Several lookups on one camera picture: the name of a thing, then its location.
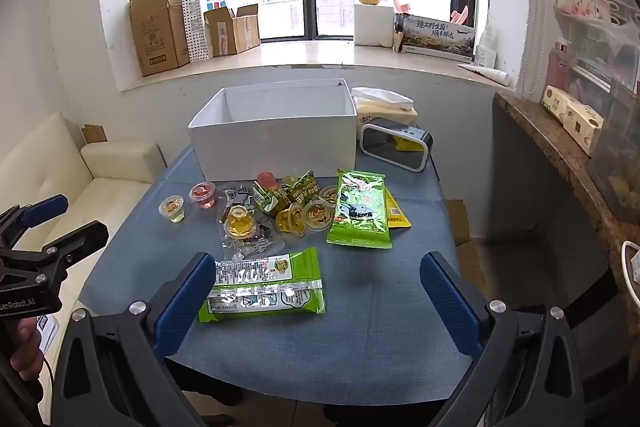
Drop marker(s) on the large green snack packet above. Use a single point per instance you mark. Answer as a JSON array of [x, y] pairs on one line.
[[265, 287], [357, 212]]

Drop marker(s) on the person's left hand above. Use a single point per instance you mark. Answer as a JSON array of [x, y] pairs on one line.
[[25, 349]]

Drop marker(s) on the stone counter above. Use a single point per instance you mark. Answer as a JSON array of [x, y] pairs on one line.
[[560, 152]]

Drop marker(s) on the cream leather sofa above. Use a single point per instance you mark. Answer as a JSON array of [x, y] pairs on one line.
[[60, 177]]

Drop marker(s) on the orange cartoon jelly cup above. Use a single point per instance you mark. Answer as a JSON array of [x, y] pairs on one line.
[[291, 220], [318, 214]]

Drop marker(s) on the pink ornament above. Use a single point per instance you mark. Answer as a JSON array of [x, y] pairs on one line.
[[400, 6], [460, 15]]

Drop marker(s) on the white container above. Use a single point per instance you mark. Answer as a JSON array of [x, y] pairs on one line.
[[485, 52]]

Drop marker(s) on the clear plastic container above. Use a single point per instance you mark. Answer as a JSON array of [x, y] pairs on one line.
[[617, 157]]

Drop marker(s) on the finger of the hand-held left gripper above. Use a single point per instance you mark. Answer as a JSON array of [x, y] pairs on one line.
[[45, 208], [85, 234]]

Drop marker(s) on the green jelly cup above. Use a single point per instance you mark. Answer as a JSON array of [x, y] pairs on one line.
[[289, 181]]

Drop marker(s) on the clear lidded jelly cup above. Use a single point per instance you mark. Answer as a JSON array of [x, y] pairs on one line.
[[172, 208]]

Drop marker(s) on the blue tablecloth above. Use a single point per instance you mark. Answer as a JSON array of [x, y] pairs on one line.
[[375, 307]]

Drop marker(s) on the white cardboard storage box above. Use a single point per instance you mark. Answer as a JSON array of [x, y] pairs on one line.
[[275, 142]]

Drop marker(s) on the small green snack packet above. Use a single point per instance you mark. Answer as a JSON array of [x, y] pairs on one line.
[[265, 199], [302, 191]]

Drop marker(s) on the landscape printed box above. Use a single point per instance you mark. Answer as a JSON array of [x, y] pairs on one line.
[[437, 38]]

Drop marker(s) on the silver framed desk clock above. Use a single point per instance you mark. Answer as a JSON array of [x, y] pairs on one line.
[[395, 146]]

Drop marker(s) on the tissue pack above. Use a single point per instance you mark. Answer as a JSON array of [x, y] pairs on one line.
[[382, 104]]

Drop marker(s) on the flat cardboard sheet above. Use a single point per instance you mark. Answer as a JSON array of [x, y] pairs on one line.
[[457, 222]]

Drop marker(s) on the tall cardboard box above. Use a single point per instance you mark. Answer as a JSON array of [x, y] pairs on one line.
[[155, 32]]

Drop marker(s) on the yellow jelly cup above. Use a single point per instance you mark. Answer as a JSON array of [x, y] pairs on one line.
[[240, 224]]

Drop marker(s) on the small jelly cup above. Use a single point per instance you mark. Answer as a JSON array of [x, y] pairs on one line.
[[330, 193]]

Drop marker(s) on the dark wrapped candy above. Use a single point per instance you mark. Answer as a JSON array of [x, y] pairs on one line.
[[236, 196], [260, 241]]

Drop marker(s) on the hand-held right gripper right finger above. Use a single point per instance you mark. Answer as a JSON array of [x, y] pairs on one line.
[[450, 302]]

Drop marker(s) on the red jelly cup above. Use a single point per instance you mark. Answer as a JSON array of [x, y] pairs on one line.
[[204, 196]]

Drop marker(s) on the white cube box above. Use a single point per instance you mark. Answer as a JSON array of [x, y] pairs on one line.
[[372, 24]]

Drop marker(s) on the cream patterned tissue box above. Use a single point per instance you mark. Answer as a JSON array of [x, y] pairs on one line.
[[572, 119]]

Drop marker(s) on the open cardboard box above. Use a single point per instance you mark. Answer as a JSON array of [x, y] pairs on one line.
[[232, 32]]

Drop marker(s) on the pink jelly cup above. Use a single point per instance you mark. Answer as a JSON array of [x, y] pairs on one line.
[[266, 179]]

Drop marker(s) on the clear candy wrappers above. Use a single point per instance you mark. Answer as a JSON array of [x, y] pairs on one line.
[[245, 251]]

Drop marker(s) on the small cardboard piece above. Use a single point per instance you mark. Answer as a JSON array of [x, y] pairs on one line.
[[95, 134]]

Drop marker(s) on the white dotted paper bag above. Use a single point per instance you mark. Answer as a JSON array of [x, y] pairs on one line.
[[197, 7]]

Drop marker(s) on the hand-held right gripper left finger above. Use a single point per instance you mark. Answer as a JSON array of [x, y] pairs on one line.
[[185, 302]]

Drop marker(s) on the yellow snack packet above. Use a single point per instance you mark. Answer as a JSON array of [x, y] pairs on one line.
[[398, 214]]

